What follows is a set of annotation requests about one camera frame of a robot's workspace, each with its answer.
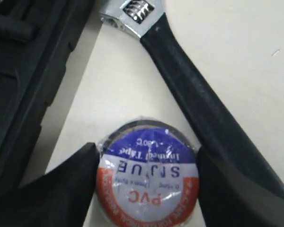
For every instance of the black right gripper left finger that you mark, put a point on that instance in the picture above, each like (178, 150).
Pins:
(60, 198)

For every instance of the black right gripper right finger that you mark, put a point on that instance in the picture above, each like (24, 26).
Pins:
(229, 198)

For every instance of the adjustable wrench black handle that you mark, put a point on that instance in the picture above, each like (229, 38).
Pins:
(215, 127)

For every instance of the PVC insulating tape roll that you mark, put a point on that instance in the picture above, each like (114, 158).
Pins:
(147, 175)

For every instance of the black plastic tool case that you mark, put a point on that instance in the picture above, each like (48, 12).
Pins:
(36, 39)

